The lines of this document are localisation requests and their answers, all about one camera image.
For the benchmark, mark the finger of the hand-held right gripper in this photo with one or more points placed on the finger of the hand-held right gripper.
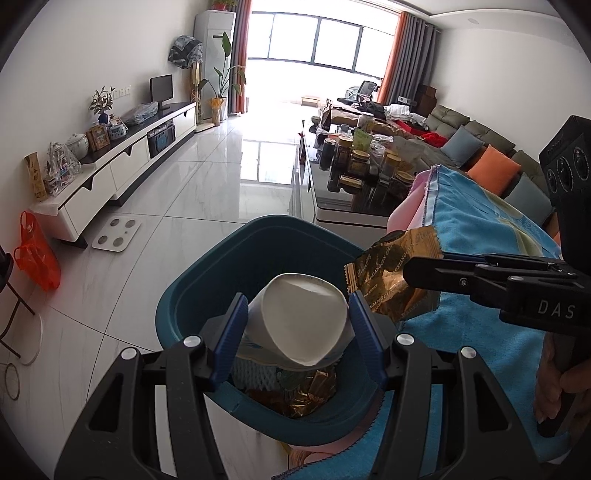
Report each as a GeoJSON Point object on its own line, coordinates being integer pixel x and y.
{"type": "Point", "coordinates": [443, 276]}
{"type": "Point", "coordinates": [531, 265]}

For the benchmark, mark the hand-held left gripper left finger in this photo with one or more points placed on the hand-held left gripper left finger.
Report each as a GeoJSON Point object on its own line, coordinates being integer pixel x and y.
{"type": "Point", "coordinates": [233, 327]}

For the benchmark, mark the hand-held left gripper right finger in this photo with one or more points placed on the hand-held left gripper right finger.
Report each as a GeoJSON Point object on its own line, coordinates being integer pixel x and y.
{"type": "Point", "coordinates": [364, 332]}

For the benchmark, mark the white foam fruit net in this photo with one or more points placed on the white foam fruit net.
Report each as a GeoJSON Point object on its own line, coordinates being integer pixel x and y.
{"type": "Point", "coordinates": [251, 374]}

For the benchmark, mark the white paper cup blue print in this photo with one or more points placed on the white paper cup blue print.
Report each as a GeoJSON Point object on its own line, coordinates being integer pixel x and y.
{"type": "Point", "coordinates": [300, 314]}

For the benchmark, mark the teal plastic bin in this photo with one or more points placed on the teal plastic bin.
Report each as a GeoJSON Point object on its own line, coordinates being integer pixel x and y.
{"type": "Point", "coordinates": [277, 240]}

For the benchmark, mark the person's right hand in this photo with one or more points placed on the person's right hand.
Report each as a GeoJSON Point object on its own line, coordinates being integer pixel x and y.
{"type": "Point", "coordinates": [547, 383]}

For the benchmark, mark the orange cushion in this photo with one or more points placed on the orange cushion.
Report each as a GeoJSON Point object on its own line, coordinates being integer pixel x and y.
{"type": "Point", "coordinates": [494, 170]}
{"type": "Point", "coordinates": [557, 238]}

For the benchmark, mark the blue cushion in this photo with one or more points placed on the blue cushion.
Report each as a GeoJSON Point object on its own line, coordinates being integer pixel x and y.
{"type": "Point", "coordinates": [461, 145]}
{"type": "Point", "coordinates": [528, 198]}

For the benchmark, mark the blue printed blanket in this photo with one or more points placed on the blue printed blanket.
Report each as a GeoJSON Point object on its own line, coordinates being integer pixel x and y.
{"type": "Point", "coordinates": [466, 217]}

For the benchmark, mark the grey-green sofa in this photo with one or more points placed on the grey-green sofa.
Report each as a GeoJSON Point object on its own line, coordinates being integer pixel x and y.
{"type": "Point", "coordinates": [480, 131]}

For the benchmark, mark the red cloth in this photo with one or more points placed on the red cloth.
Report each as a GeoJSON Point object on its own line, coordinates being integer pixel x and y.
{"type": "Point", "coordinates": [431, 138]}

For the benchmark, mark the group of dark jars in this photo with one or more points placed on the group of dark jars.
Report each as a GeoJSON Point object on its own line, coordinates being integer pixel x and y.
{"type": "Point", "coordinates": [360, 161]}

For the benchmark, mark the black glass coffee table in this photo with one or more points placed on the black glass coffee table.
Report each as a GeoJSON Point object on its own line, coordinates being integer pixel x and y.
{"type": "Point", "coordinates": [323, 196]}

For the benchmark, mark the white bathroom scale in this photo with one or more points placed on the white bathroom scale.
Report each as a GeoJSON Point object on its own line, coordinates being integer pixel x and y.
{"type": "Point", "coordinates": [117, 234]}

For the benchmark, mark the green carton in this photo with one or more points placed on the green carton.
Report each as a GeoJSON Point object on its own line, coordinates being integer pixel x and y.
{"type": "Point", "coordinates": [361, 139]}

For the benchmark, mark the brown wooden cabinet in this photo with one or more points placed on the brown wooden cabinet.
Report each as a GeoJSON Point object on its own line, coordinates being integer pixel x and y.
{"type": "Point", "coordinates": [425, 97]}

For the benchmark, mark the white TV cabinet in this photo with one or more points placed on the white TV cabinet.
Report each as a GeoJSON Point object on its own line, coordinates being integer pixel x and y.
{"type": "Point", "coordinates": [124, 161]}

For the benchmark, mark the black office chair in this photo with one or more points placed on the black office chair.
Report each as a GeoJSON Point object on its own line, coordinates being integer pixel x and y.
{"type": "Point", "coordinates": [364, 90]}

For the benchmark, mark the orange plastic bag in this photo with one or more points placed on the orange plastic bag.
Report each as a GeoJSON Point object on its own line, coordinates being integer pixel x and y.
{"type": "Point", "coordinates": [39, 258]}

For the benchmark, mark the grey and orange curtain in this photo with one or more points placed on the grey and orange curtain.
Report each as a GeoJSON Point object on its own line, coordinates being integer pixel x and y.
{"type": "Point", "coordinates": [241, 55]}
{"type": "Point", "coordinates": [411, 60]}

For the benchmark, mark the blue and white porcelain jar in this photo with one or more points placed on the blue and white porcelain jar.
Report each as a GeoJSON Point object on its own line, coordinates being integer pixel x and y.
{"type": "Point", "coordinates": [117, 131]}

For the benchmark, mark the clear plastic bag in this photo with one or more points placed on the clear plastic bag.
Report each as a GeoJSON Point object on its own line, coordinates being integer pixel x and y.
{"type": "Point", "coordinates": [143, 113]}

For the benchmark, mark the black metal stand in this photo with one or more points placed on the black metal stand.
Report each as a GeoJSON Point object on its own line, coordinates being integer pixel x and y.
{"type": "Point", "coordinates": [7, 272]}

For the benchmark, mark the clear bag with items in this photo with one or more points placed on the clear bag with items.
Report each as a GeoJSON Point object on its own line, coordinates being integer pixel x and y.
{"type": "Point", "coordinates": [60, 170]}

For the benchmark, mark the white lidded jar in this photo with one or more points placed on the white lidded jar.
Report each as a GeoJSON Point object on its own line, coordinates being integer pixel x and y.
{"type": "Point", "coordinates": [76, 146]}

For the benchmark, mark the tall leafy potted plant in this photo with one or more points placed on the tall leafy potted plant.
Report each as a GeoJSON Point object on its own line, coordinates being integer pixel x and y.
{"type": "Point", "coordinates": [221, 83]}

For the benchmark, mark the tall wooden vase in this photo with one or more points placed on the tall wooden vase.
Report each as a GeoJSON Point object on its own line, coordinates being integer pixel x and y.
{"type": "Point", "coordinates": [36, 177]}

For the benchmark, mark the black monitor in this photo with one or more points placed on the black monitor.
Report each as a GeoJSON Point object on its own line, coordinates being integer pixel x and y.
{"type": "Point", "coordinates": [161, 88]}

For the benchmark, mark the small plant in vase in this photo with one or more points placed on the small plant in vase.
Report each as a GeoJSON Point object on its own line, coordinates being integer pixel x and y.
{"type": "Point", "coordinates": [102, 104]}

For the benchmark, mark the large window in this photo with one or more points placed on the large window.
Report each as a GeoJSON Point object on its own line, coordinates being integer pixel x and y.
{"type": "Point", "coordinates": [323, 41]}

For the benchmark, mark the white standing air conditioner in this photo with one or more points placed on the white standing air conditioner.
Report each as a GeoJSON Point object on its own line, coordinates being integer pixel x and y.
{"type": "Point", "coordinates": [210, 50]}

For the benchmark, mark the cloth-covered standing fan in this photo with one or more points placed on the cloth-covered standing fan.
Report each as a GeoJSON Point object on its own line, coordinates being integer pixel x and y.
{"type": "Point", "coordinates": [184, 50]}

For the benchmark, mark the small potted plant red pot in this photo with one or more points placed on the small potted plant red pot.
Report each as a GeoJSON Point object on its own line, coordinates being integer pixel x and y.
{"type": "Point", "coordinates": [221, 4]}

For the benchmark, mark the wooden picture frame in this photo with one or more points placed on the wooden picture frame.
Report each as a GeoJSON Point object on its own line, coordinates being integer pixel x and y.
{"type": "Point", "coordinates": [98, 138]}

